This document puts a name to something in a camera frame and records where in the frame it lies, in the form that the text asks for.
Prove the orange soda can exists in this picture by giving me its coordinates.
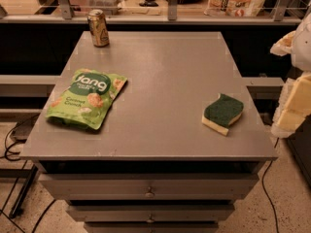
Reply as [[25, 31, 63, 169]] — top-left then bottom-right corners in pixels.
[[87, 9, 109, 48]]

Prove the grey metal rail frame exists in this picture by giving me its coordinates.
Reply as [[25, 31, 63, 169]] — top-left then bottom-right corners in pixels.
[[0, 0, 310, 25]]

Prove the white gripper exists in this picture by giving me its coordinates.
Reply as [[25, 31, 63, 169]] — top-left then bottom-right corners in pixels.
[[270, 14, 311, 132]]

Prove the top drawer with knob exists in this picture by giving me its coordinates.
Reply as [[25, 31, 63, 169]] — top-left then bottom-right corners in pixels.
[[39, 174, 259, 200]]

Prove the black floor cables left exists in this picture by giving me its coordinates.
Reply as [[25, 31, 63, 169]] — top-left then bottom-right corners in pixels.
[[0, 114, 57, 233]]

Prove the black floor cable right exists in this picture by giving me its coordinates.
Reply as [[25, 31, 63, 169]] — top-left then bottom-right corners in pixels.
[[260, 137, 281, 233]]

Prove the green and yellow sponge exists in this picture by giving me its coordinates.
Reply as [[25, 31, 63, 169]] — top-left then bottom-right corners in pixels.
[[202, 93, 244, 136]]

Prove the drawer with knob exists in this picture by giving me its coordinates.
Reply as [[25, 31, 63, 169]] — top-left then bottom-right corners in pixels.
[[39, 174, 259, 200], [67, 204, 234, 223]]

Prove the grey drawer cabinet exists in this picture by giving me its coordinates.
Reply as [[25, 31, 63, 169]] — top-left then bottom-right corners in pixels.
[[21, 32, 276, 233]]

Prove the green snack bag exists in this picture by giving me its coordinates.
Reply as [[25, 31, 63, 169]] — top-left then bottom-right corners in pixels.
[[46, 69, 127, 130]]

